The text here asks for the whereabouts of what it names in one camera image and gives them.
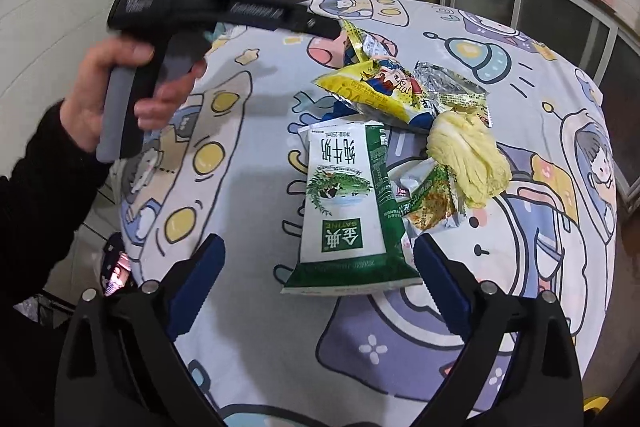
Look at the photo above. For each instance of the yellow cartoon snack bag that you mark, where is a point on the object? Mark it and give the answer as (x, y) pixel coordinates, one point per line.
(360, 92)

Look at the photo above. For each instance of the yellow trimmed snack packet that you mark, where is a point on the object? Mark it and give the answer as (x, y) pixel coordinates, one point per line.
(360, 44)

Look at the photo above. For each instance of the silver foil packet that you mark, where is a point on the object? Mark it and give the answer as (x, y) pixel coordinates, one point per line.
(445, 82)

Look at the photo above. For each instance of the napa cabbage leaf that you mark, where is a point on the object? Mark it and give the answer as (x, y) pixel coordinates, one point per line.
(465, 157)

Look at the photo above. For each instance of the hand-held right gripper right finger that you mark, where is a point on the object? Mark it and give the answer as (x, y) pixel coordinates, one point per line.
(445, 292)

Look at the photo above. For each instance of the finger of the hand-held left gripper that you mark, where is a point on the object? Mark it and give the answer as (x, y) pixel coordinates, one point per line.
(280, 18)

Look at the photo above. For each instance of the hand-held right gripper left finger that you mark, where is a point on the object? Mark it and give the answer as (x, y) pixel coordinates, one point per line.
(195, 287)

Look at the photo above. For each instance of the white plastic wrapper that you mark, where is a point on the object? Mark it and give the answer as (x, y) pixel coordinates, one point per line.
(407, 179)

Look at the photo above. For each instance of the green white milk pouch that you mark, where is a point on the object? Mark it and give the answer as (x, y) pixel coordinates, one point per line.
(345, 217)

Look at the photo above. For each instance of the person's left forearm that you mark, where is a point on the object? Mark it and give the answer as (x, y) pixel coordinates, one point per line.
(40, 187)

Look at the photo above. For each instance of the green orange seasoning sachet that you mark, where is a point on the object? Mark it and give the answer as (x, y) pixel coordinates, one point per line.
(435, 202)

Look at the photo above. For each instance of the person's left hand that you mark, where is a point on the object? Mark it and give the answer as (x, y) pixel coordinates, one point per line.
(85, 97)

